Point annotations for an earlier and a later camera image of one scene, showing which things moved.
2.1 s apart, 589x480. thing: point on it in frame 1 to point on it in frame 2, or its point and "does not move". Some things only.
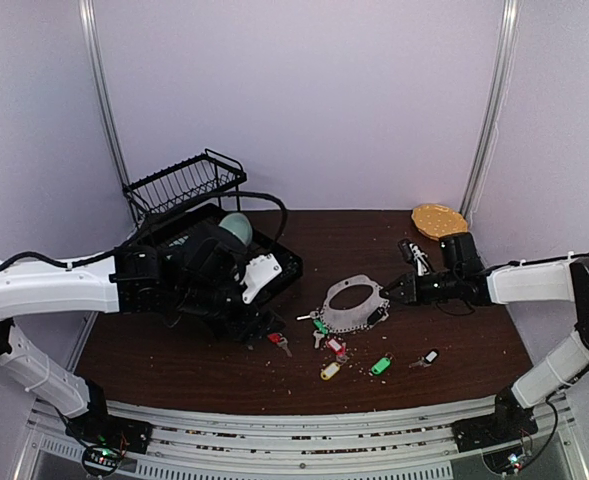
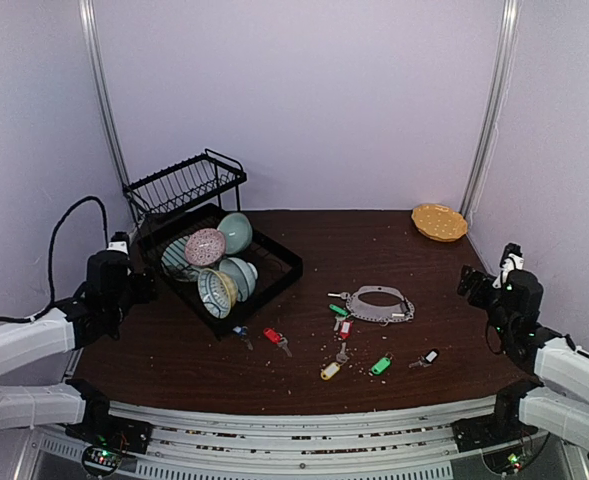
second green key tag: [381, 365] does not move
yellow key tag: [329, 371] does not move
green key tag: [320, 326] to [338, 310]
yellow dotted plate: [437, 220] does not move
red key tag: [336, 346] to [345, 329]
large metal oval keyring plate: [355, 318] to [377, 313]
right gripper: [409, 288] to [477, 287]
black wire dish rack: [195, 195] does not move
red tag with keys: [278, 338] does not move
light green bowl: [238, 224] does not move
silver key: [313, 315] to [343, 295]
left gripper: [253, 326] to [147, 287]
